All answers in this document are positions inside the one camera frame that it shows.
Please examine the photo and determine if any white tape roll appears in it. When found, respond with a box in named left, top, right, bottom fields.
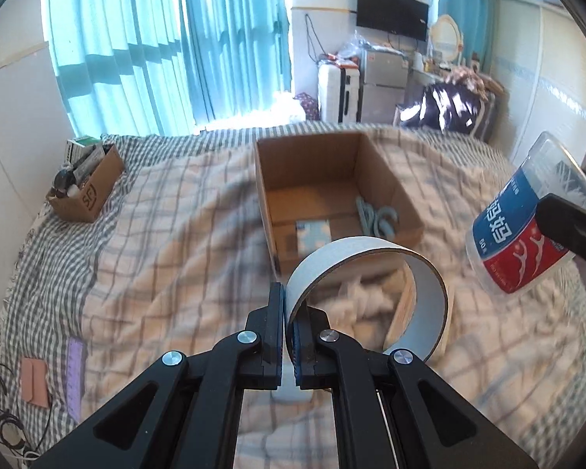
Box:
left=284, top=236, right=453, bottom=360

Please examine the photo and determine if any grey-green plastic hanger clip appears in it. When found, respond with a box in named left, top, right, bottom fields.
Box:
left=356, top=196, right=399, bottom=240

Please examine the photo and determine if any blue tissue pack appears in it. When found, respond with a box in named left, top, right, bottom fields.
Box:
left=295, top=219, right=332, bottom=256

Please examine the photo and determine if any white crumpled tissue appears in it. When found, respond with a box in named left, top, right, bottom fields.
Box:
left=313, top=269, right=413, bottom=351

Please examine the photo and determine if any purple card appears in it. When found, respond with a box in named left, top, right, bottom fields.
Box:
left=65, top=338, right=85, bottom=422

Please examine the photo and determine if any white louvered wardrobe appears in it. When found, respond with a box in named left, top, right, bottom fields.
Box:
left=490, top=0, right=586, bottom=165

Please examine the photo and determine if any pink sticky pad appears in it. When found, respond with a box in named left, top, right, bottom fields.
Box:
left=21, top=357, right=49, bottom=409

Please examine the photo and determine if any grey checked bed sheet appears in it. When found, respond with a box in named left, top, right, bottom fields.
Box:
left=0, top=118, right=568, bottom=450

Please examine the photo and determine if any dark jacket on chair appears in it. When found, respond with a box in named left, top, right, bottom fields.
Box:
left=398, top=82, right=482, bottom=134

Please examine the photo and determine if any small brown cardboard box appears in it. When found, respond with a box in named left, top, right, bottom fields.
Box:
left=46, top=144, right=125, bottom=224

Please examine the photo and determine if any large open cardboard box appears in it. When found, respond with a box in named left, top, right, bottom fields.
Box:
left=255, top=131, right=424, bottom=278

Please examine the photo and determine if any oval vanity mirror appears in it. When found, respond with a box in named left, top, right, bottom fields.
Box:
left=429, top=14, right=464, bottom=64

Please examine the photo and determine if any silver mini fridge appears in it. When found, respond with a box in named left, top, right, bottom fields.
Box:
left=360, top=50, right=409, bottom=124

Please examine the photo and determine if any turquoise curtain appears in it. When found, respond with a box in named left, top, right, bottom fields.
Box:
left=438, top=0, right=495, bottom=72
left=42, top=0, right=291, bottom=137

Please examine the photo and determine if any white suitcase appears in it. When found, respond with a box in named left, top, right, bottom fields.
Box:
left=317, top=61, right=360, bottom=123

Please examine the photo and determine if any green white box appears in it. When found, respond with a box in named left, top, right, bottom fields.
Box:
left=64, top=136, right=101, bottom=164

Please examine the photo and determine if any black cable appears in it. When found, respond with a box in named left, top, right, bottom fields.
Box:
left=0, top=363, right=40, bottom=460

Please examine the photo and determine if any black wall television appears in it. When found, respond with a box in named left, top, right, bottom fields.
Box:
left=357, top=0, right=429, bottom=41

